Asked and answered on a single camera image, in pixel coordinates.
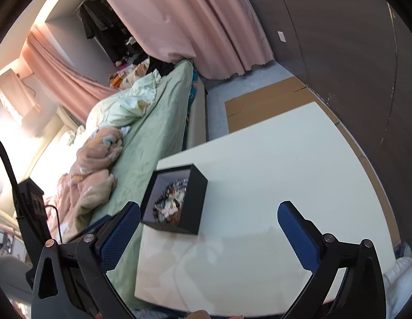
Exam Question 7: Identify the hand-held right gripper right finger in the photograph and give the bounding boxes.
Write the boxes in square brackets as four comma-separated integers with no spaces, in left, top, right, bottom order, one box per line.
[277,201,388,319]

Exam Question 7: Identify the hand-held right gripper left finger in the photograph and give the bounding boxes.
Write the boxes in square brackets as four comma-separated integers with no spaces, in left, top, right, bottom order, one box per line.
[31,201,142,319]

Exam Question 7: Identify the white translucent ornament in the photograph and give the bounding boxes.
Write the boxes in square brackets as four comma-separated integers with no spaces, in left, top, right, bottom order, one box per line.
[163,196,185,215]

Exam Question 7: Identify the black jewelry box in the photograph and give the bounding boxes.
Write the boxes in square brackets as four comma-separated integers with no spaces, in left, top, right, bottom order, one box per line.
[139,163,208,236]

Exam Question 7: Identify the pink printed blanket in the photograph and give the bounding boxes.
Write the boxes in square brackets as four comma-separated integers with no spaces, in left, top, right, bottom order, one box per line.
[43,125,127,240]

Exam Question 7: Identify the green bed sheet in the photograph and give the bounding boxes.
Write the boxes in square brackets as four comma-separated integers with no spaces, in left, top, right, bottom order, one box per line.
[63,60,195,310]

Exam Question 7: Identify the white cloth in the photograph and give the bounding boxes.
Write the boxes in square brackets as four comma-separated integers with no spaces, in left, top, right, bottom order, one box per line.
[382,242,412,319]

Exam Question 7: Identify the pink covered air conditioner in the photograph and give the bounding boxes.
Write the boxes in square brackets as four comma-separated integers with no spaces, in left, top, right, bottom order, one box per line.
[0,58,42,137]

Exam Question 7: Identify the pink curtain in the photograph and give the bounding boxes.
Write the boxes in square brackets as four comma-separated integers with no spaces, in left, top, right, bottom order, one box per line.
[87,0,275,81]
[20,27,117,124]

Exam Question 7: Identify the light green duvet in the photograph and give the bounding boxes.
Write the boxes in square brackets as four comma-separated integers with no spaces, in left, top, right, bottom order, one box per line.
[86,70,162,131]

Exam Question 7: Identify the brown cardboard sheet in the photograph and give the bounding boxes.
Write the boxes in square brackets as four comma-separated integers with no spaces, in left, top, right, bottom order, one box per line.
[224,76,318,134]

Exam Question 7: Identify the beige bed base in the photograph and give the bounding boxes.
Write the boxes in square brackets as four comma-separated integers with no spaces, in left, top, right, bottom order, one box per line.
[184,73,210,151]

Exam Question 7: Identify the pile of colourful packets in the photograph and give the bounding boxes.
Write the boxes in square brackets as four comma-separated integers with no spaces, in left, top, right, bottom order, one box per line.
[108,56,151,89]

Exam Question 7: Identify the dark hanging clothes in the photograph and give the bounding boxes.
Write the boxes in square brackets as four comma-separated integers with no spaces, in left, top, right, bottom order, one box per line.
[78,0,151,64]

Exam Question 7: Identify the black cable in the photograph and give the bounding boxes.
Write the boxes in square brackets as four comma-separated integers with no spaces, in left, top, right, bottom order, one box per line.
[44,205,64,244]

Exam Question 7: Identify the brown bead bracelet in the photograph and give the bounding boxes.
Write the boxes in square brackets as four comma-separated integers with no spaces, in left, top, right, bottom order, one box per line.
[153,186,185,224]

